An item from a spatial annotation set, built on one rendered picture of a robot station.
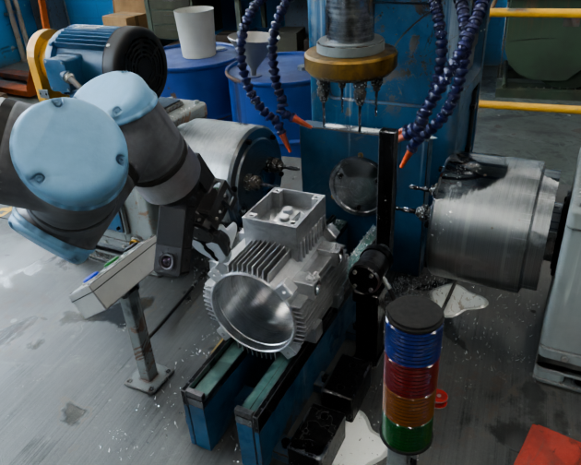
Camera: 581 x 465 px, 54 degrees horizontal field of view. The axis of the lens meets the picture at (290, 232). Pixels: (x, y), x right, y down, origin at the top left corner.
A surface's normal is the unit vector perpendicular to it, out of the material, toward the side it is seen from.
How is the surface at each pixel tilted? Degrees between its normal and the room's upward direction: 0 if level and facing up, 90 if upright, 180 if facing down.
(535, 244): 73
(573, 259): 89
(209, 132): 17
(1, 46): 90
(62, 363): 0
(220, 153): 39
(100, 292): 57
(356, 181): 90
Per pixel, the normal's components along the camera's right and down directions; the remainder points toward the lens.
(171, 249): -0.38, 0.03
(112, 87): -0.23, -0.57
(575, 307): -0.45, 0.47
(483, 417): -0.05, -0.86
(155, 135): 0.86, 0.24
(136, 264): 0.72, -0.32
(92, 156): 0.44, -0.19
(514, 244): -0.45, 0.27
